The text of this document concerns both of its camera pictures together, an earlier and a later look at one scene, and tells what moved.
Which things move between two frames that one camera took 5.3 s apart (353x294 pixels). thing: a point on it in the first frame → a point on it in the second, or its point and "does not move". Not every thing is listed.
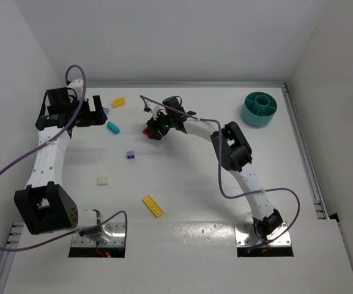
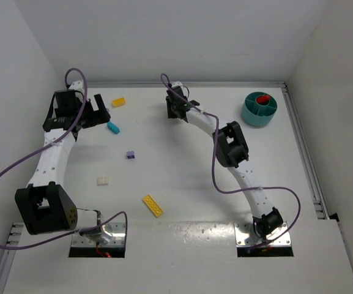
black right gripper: [156, 129] → [172, 108]
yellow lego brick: [118, 102] does not move
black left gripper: [87, 113] does not move
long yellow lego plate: [153, 206] does not move
